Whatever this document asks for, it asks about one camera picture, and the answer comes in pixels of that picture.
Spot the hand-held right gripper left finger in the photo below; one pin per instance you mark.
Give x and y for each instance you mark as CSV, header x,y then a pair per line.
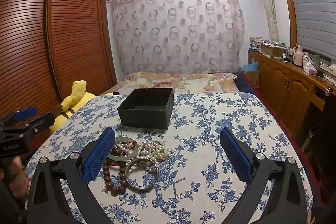
x,y
98,158

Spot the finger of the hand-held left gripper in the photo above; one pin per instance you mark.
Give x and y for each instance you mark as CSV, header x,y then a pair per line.
x,y
25,113
43,120

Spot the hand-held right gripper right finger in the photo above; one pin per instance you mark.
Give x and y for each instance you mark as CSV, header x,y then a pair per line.
x,y
236,158

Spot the pale green jade bangle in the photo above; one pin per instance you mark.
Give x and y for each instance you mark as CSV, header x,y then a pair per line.
x,y
121,158

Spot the silver metal bangle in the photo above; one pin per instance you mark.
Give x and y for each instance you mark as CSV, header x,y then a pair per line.
x,y
141,188

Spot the black box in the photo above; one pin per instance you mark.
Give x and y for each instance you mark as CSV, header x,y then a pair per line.
x,y
155,116

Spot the person's left forearm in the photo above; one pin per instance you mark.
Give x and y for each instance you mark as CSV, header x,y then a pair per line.
x,y
10,211

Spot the person's left hand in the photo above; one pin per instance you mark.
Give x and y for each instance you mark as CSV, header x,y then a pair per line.
x,y
21,179

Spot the blue floral tablecloth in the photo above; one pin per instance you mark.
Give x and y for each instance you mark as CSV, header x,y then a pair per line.
x,y
204,161

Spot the yellow plush toy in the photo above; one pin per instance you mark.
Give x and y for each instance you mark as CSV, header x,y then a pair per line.
x,y
76,98

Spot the dark blue blanket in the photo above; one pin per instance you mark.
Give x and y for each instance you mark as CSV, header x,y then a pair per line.
x,y
246,82

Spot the brown paper carton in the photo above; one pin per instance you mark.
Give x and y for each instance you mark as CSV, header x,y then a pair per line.
x,y
253,79

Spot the brown slatted wooden wardrobe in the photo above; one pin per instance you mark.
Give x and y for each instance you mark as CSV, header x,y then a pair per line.
x,y
65,37

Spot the wooden side cabinet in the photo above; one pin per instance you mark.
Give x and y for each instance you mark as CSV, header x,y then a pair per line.
x,y
283,82

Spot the blue plastic bag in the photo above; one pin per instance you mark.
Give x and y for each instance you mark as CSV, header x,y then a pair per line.
x,y
250,66

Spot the brown cardboard box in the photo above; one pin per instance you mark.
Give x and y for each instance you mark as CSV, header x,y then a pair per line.
x,y
273,50

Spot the pink tissue box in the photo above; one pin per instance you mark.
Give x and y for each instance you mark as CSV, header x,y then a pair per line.
x,y
311,69

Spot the stack of printed cloths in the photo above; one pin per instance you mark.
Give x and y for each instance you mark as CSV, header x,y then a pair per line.
x,y
258,41

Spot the pink thermos jug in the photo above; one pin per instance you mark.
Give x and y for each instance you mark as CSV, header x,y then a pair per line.
x,y
298,56

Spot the green bottle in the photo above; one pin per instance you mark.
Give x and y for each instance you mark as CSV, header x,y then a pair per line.
x,y
316,61

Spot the beige tied side curtain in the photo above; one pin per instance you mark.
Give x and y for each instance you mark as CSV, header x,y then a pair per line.
x,y
267,3

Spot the grey striped window blind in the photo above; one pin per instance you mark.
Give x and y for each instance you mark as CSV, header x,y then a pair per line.
x,y
312,8

